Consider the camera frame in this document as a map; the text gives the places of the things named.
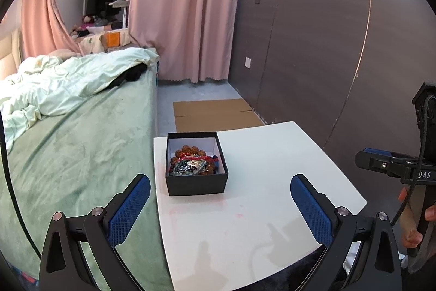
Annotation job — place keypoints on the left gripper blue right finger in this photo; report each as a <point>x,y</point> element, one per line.
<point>360,251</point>

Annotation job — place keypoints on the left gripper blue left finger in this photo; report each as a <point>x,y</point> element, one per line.
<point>63,263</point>

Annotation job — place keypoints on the black jewelry gift box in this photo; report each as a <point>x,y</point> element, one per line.
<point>195,164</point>

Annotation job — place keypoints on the person's right hand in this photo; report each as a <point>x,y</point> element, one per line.
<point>411,238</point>

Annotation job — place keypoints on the green bed blanket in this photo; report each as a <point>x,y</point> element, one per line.
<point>75,162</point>

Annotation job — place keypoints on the flattened brown cardboard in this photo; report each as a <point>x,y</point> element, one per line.
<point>214,115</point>

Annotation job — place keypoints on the pale green duvet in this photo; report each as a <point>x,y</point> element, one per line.
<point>48,85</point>

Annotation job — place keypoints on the black garment on bed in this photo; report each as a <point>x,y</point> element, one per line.
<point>130,75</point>

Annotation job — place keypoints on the orange box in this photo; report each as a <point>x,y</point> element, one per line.
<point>112,39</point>

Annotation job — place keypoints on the beige headboard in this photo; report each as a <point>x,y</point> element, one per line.
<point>10,53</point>

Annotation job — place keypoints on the pink curtain left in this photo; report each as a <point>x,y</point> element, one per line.
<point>43,29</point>

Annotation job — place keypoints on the pink curtain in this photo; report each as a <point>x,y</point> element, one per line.
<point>43,29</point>
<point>192,37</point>

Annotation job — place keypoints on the pink curtain right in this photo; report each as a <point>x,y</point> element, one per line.
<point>192,37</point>

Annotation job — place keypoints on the white wall socket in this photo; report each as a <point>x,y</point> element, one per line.
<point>247,62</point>

